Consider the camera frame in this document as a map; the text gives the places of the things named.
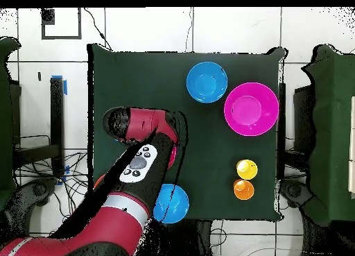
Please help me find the small magenta bowl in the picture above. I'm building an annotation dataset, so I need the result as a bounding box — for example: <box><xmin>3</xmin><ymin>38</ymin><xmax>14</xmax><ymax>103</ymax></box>
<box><xmin>167</xmin><ymin>145</ymin><xmax>178</xmax><ymax>169</ymax></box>

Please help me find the medium blue bowl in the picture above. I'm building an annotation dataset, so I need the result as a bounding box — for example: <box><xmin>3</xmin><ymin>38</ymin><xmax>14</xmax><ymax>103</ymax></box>
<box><xmin>153</xmin><ymin>183</ymin><xmax>190</xmax><ymax>224</ymax></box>

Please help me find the large orange-red bowl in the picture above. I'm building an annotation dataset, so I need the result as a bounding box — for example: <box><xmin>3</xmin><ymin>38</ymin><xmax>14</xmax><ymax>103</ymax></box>
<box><xmin>93</xmin><ymin>173</ymin><xmax>107</xmax><ymax>190</ymax></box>

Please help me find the large blue bowl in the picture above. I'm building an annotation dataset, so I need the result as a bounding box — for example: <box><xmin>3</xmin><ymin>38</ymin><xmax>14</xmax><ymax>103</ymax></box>
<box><xmin>186</xmin><ymin>61</ymin><xmax>229</xmax><ymax>104</ymax></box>

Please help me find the dark green table cloth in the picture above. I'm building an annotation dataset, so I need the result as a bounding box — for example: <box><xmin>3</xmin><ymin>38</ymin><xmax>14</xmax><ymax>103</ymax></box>
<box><xmin>87</xmin><ymin>43</ymin><xmax>288</xmax><ymax>222</ymax></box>

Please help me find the yellow cup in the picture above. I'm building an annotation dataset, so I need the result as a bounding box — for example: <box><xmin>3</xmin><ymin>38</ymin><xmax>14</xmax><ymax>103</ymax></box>
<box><xmin>236</xmin><ymin>159</ymin><xmax>259</xmax><ymax>181</ymax></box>

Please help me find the large pink bowl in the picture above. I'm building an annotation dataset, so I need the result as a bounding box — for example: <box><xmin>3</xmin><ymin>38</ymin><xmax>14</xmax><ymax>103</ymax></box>
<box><xmin>223</xmin><ymin>82</ymin><xmax>280</xmax><ymax>137</ymax></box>

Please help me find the orange cup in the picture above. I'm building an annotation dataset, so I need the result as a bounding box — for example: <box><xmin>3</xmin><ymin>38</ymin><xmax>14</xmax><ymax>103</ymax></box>
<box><xmin>233</xmin><ymin>178</ymin><xmax>255</xmax><ymax>201</ymax></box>

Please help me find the neighbouring green cloth table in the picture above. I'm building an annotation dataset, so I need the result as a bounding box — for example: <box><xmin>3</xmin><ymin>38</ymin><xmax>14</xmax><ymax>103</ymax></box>
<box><xmin>302</xmin><ymin>43</ymin><xmax>355</xmax><ymax>226</ymax></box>
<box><xmin>0</xmin><ymin>36</ymin><xmax>21</xmax><ymax>210</ymax></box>

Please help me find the tangle of floor cables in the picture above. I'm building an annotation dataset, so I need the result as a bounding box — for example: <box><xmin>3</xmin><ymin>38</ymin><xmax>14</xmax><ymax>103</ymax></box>
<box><xmin>16</xmin><ymin>150</ymin><xmax>95</xmax><ymax>240</ymax></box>

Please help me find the black post with blue tape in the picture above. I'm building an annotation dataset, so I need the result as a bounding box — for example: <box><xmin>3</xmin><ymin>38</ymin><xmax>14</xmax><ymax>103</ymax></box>
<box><xmin>49</xmin><ymin>75</ymin><xmax>68</xmax><ymax>179</ymax></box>

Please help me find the black pedestal leg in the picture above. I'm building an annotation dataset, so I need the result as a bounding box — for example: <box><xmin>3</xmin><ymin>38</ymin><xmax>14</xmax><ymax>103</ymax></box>
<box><xmin>279</xmin><ymin>180</ymin><xmax>314</xmax><ymax>210</ymax></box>
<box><xmin>16</xmin><ymin>178</ymin><xmax>59</xmax><ymax>212</ymax></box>

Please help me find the thin black floor cable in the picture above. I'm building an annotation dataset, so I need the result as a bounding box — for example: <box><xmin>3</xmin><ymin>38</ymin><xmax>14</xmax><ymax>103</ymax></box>
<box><xmin>83</xmin><ymin>7</ymin><xmax>113</xmax><ymax>51</ymax></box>

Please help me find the dark square floor frame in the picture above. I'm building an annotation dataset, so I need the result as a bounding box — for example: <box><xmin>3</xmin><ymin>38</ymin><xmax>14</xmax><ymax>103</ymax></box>
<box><xmin>41</xmin><ymin>7</ymin><xmax>83</xmax><ymax>40</ymax></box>

